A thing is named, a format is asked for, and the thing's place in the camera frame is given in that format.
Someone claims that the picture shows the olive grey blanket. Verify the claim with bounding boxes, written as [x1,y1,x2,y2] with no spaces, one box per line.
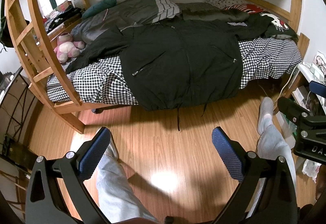
[176,2,249,22]

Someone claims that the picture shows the white plastic bag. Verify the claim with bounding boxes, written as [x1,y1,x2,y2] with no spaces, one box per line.
[302,159,321,183]

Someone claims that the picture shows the cluttered desk with clothes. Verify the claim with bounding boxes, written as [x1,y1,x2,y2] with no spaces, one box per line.
[43,0,82,34]

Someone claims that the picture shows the black wire rack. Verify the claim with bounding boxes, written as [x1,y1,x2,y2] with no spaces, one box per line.
[1,67,37,174]

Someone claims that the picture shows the large black jacket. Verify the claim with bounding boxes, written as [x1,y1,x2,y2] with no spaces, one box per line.
[65,16,275,132]

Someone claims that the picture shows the white charging cable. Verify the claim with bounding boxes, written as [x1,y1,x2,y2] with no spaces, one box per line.
[278,62,305,98]

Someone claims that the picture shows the white sock foot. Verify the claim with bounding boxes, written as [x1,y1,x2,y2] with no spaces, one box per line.
[257,96,273,135]
[105,134,119,161]

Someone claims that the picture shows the white sock right foot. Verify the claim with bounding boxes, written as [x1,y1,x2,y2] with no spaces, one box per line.
[257,96,273,135]

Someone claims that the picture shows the leg grey trousers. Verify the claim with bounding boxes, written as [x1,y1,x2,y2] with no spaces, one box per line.
[258,125,297,189]
[96,154,158,223]

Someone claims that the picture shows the dark green pillow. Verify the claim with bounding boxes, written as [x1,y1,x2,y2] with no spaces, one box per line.
[82,0,117,20]

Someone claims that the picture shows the left leg grey trousers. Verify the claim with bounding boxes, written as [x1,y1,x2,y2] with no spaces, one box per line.
[96,154,158,223]

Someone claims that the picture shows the right leg grey trousers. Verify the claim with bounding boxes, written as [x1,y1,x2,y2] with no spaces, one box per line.
[258,125,297,189]

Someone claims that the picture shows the grey quilt striped lining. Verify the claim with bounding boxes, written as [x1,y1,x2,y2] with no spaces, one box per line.
[71,0,181,44]

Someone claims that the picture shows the wooden bed ladder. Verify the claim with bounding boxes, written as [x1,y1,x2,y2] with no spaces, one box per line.
[5,0,70,93]

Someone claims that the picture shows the pink plush bear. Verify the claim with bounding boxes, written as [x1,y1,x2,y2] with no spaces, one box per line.
[54,33,85,64]

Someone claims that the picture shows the white dotted pillow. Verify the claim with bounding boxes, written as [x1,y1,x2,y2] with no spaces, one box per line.
[205,0,247,9]

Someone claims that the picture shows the black white checkered bedsheet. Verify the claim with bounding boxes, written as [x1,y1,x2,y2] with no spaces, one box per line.
[46,36,303,106]

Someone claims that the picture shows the white sock left foot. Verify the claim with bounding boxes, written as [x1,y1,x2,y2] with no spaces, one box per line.
[105,134,119,161]

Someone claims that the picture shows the black kitty print pillow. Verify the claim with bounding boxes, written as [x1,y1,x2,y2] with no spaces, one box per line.
[259,12,298,42]

